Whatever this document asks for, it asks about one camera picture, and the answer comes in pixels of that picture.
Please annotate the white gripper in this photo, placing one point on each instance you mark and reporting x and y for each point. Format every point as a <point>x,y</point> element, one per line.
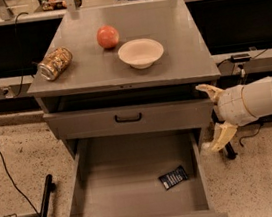
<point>233,106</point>

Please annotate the closed grey upper drawer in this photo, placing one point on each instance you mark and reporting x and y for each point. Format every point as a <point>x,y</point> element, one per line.
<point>130,120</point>

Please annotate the patterned drink can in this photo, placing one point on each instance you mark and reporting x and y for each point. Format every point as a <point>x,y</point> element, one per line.
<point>55,62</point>

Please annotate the black power adapter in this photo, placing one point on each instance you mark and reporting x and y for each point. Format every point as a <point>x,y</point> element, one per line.
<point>240,58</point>

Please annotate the white bowl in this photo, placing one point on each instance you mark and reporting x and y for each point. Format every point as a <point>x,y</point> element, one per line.
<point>141,53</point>

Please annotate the red apple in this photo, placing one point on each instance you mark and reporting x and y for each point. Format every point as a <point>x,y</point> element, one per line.
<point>107,37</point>

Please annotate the black pole stand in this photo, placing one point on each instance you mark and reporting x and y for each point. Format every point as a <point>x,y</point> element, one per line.
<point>48,189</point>

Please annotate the grey drawer cabinet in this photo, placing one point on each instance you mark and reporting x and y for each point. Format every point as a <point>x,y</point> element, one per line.
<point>97,78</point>

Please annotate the open grey lower drawer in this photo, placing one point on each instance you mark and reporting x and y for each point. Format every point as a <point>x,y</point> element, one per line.
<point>117,176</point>

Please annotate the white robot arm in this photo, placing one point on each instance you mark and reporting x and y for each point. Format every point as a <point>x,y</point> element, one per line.
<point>257,97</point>

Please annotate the blue rxbar wrapper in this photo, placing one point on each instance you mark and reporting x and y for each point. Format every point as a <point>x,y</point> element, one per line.
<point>174,177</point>

